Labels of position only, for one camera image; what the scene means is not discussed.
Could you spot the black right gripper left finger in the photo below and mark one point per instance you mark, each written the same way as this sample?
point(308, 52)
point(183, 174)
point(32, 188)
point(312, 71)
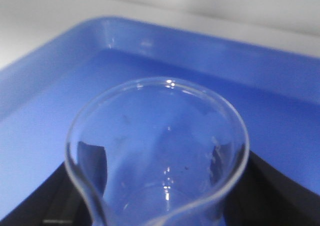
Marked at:
point(57, 201)

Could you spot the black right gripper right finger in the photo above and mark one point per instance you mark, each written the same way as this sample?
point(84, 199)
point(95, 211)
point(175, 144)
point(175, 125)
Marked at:
point(265, 196)

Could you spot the blue plastic tray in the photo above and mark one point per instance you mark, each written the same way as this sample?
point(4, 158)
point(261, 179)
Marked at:
point(277, 94)

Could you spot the clear glass beaker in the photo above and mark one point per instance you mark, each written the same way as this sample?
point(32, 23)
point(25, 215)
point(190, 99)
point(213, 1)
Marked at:
point(156, 151)

